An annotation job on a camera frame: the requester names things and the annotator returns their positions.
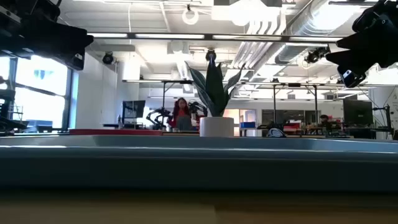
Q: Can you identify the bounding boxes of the black equipment by window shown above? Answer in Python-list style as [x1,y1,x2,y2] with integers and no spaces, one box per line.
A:
[0,77,29,135]

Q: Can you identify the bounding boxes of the grey laptop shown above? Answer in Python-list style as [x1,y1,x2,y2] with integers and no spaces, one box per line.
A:
[176,115,193,131]

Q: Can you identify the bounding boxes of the red bowl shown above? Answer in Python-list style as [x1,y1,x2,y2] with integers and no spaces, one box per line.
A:
[68,128,163,136]

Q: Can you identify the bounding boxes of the silver metal cutlery piece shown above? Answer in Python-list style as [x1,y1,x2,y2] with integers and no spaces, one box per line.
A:
[267,128,287,138]

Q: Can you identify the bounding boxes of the red storage bins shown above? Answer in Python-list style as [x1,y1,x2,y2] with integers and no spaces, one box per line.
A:
[282,122,302,132]

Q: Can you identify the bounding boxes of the person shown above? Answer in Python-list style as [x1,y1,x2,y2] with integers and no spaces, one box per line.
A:
[167,97,193,131]
[319,114,333,131]

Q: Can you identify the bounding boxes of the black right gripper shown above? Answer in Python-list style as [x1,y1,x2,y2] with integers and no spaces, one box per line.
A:
[325,0,398,89]

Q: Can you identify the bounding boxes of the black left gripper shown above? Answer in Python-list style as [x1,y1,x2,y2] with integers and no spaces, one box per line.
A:
[0,17,95,70]

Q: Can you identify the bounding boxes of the black computer monitor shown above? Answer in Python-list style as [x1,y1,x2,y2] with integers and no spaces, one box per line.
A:
[343,99,374,126]
[121,100,146,119]

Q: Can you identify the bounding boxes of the silver ventilation duct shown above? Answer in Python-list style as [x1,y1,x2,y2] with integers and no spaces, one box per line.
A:
[275,0,361,65]

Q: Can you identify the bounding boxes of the large window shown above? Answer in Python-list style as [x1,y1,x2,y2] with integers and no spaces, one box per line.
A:
[0,55,73,131]

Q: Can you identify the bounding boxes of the snake plant in white pot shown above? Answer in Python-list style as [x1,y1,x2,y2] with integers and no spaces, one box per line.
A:
[185,60,246,138]

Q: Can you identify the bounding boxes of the blue plastic tray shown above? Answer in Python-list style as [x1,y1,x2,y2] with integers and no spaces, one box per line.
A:
[0,134,398,192]

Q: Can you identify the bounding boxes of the white hanging ring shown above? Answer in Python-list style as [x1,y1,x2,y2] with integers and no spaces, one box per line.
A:
[182,7,200,26]

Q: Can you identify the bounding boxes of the white light strip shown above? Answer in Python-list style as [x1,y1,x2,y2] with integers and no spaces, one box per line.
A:
[212,34,282,41]
[135,33,205,40]
[288,36,343,43]
[88,32,129,39]

